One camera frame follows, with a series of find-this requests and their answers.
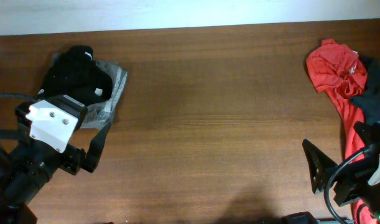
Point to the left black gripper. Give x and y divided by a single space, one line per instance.
78 157

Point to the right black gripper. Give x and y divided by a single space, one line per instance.
351 174

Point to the black t-shirt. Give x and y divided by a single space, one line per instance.
75 73

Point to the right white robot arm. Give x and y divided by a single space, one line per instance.
370 153

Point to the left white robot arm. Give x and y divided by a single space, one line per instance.
27 165

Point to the grey folded garment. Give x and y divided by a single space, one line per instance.
100 113

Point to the dark navy garment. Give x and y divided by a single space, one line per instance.
369 100

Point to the red garment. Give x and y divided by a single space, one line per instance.
337 70

